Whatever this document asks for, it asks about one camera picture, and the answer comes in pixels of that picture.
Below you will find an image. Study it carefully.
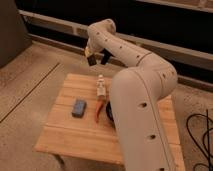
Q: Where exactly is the wooden table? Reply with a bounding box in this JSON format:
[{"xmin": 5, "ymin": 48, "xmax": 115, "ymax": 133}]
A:
[{"xmin": 34, "ymin": 73, "xmax": 187, "ymax": 171}]

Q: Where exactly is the white glue bottle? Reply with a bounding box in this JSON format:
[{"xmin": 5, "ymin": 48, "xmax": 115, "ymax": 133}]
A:
[{"xmin": 97, "ymin": 75, "xmax": 106, "ymax": 100}]

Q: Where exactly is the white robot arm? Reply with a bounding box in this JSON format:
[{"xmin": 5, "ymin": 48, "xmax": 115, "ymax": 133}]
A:
[{"xmin": 85, "ymin": 19, "xmax": 177, "ymax": 171}]

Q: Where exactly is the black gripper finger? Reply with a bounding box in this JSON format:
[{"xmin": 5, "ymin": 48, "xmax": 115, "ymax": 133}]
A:
[
  {"xmin": 101, "ymin": 50, "xmax": 111, "ymax": 65},
  {"xmin": 87, "ymin": 55, "xmax": 97, "ymax": 66}
]

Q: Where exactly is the red handled tool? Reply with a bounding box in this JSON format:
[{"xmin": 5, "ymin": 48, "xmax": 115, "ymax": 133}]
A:
[{"xmin": 95, "ymin": 96, "xmax": 108, "ymax": 123}]

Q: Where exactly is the black bowl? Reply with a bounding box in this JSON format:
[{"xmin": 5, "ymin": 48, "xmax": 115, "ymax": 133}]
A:
[{"xmin": 106, "ymin": 101, "xmax": 114, "ymax": 124}]

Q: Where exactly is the white wall rail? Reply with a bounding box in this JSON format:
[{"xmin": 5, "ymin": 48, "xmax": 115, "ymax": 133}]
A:
[{"xmin": 19, "ymin": 10, "xmax": 213, "ymax": 71}]

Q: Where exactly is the blue eraser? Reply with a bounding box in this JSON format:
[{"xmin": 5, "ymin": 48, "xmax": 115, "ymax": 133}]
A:
[{"xmin": 72, "ymin": 99, "xmax": 87, "ymax": 118}]

